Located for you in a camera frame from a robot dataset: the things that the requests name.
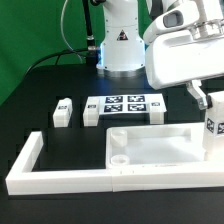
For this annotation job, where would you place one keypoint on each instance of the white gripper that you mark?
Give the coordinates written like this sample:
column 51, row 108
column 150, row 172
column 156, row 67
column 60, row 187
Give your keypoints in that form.
column 184, row 46

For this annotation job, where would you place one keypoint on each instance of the white desk top tray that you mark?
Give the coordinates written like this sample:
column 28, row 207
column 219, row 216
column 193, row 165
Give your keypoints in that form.
column 154, row 146

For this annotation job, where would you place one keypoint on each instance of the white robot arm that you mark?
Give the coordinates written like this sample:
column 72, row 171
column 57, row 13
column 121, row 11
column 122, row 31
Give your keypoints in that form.
column 122, row 52

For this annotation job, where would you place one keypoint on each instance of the AprilTag marker sheet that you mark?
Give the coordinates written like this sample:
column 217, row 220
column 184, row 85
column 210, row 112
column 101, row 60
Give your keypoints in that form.
column 133, row 103

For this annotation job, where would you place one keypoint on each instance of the white U-shaped frame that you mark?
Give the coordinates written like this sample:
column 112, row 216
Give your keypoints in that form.
column 23, row 180

